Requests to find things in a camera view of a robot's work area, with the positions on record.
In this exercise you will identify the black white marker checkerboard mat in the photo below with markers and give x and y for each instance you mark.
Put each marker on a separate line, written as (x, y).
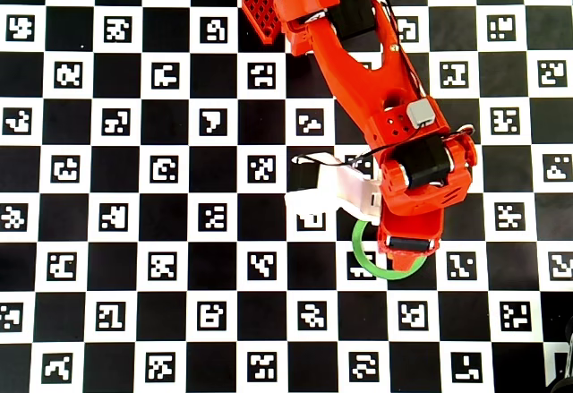
(165, 218)

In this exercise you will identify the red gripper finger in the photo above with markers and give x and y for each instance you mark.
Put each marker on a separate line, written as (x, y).
(405, 262)

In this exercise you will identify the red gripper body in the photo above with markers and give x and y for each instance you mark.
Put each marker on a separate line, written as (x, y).
(407, 244)

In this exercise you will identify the red robot arm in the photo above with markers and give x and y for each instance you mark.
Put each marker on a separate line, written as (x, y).
(358, 79)

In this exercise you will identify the red perforated robot base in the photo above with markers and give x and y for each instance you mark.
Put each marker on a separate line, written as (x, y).
(259, 12)

